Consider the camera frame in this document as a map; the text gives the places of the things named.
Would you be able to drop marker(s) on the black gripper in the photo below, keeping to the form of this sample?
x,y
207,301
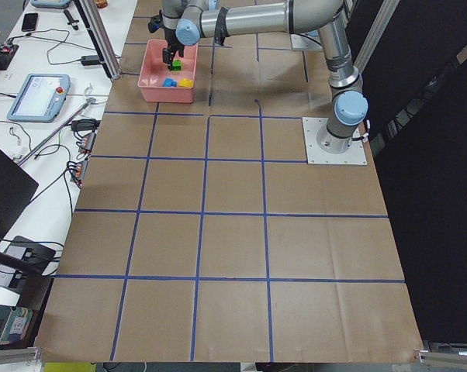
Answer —
x,y
170,38

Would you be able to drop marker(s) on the green two-stud block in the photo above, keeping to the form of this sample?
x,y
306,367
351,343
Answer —
x,y
176,65

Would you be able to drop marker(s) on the blue three-stud block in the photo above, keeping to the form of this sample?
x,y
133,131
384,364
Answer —
x,y
168,82

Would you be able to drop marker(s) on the yellow two-stud block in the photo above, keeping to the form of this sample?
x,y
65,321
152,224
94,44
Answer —
x,y
186,83

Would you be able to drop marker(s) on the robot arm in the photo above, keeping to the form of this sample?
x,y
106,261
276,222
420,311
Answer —
x,y
184,24
312,26

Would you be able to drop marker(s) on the pink plastic box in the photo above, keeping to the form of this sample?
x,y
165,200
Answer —
x,y
153,72

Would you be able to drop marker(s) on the black power adapter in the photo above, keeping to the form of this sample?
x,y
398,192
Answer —
x,y
90,60

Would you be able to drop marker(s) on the metal rod on desk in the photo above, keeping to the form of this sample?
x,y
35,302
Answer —
x,y
89,101

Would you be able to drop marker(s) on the teach pendant tablet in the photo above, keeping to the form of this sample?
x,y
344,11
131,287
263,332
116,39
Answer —
x,y
40,98

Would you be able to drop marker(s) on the black smartphone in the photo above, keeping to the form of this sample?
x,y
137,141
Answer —
x,y
29,22

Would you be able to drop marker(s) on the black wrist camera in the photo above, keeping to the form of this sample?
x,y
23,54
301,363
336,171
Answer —
x,y
155,23

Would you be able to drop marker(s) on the aluminium frame post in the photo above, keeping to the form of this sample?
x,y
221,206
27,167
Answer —
x,y
97,32

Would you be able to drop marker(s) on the orange cable hub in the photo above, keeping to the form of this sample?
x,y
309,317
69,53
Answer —
x,y
86,143

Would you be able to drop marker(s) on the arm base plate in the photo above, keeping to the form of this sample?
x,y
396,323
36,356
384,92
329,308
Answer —
x,y
324,149
305,42

